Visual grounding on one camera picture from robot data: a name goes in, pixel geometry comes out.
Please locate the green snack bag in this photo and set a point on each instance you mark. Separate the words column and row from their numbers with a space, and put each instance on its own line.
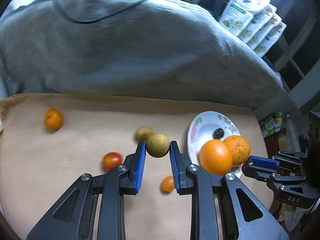
column 271, row 124

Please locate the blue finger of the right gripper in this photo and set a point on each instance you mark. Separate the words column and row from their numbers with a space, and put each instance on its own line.
column 260, row 170
column 277, row 162

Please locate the dark purple grape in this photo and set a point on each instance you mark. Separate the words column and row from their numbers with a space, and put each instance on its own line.
column 218, row 134

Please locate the small mandarin orange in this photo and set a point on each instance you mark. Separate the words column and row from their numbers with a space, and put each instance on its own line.
column 53, row 119

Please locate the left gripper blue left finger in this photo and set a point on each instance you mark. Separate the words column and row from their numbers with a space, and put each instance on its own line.
column 125, row 179

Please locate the large smooth orange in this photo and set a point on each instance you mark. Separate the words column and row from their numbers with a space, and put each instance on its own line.
column 215, row 158

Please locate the white refill pouch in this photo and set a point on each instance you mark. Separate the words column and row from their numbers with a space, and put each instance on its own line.
column 266, row 28
column 270, row 39
column 239, row 13
column 257, row 22

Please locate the white floral plate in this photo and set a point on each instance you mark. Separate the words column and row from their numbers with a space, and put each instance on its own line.
column 202, row 128

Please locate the large speckled orange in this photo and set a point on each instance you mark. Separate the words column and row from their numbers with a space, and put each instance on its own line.
column 239, row 147

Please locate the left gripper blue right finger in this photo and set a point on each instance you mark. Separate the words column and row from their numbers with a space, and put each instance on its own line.
column 190, row 179

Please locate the grey plush cushion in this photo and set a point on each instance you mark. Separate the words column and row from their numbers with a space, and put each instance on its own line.
column 167, row 49

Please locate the red cherry tomato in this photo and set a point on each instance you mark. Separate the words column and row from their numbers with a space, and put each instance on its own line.
column 111, row 160

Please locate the small orange cherry tomato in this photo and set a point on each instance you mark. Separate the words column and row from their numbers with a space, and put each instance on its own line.
column 167, row 184

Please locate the tan fleece mat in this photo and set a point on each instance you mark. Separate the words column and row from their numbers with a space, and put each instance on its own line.
column 38, row 164

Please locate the white gloved right hand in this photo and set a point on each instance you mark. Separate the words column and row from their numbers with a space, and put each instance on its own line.
column 288, row 215

